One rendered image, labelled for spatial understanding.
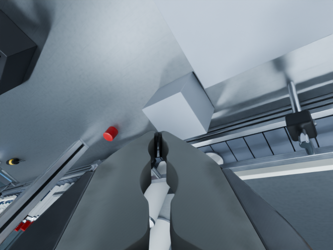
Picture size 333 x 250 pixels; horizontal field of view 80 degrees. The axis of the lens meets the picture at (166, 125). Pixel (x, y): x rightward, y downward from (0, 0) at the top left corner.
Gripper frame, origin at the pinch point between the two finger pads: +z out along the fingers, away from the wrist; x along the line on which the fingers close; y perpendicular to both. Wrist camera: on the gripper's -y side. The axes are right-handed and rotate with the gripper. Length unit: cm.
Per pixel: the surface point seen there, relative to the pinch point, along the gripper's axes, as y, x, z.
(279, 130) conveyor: 12.1, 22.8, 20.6
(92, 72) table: 6.6, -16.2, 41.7
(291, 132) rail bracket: 7.1, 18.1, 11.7
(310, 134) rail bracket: 6.9, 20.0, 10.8
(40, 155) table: 51, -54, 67
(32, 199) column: 39, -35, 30
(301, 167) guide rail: 17.7, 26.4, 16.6
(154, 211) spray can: 31.1, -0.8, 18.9
